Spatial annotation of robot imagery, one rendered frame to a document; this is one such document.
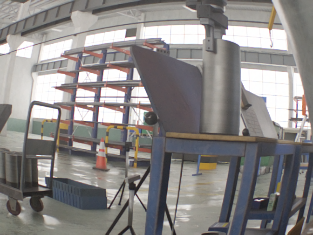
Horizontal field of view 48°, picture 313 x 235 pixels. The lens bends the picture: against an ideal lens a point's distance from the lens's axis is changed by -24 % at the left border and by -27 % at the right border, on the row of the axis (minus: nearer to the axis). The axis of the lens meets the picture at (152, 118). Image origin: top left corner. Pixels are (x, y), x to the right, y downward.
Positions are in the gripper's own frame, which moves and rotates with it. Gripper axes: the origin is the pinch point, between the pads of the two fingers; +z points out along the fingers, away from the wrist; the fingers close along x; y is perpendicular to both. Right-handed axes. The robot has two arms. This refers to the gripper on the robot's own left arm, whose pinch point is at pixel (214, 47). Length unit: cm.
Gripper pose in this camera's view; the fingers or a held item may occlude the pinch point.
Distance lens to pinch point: 123.0
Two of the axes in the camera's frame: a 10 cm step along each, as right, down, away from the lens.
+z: -0.8, 10.0, -0.4
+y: 8.2, 0.4, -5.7
